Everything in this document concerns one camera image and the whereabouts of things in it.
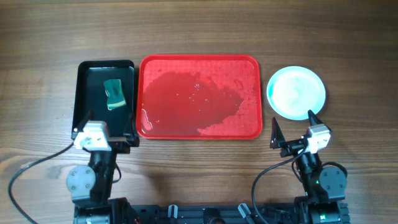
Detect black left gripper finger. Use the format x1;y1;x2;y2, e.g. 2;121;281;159
74;110;93;133
123;112;137;139

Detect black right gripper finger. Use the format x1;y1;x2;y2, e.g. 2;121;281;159
308;110;331;133
270;117;285;149

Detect white plate top green stain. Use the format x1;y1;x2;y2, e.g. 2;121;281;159
266;66;326;121

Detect green yellow sponge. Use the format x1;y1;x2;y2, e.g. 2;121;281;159
104;79;126;110

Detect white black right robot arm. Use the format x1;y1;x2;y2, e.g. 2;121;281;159
264;110;350;224

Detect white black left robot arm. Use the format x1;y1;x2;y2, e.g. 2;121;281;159
66;111;141;224

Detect black water tray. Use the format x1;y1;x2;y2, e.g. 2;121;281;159
71;60;137;139

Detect red plastic tray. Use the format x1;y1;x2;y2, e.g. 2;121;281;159
136;54;263;140

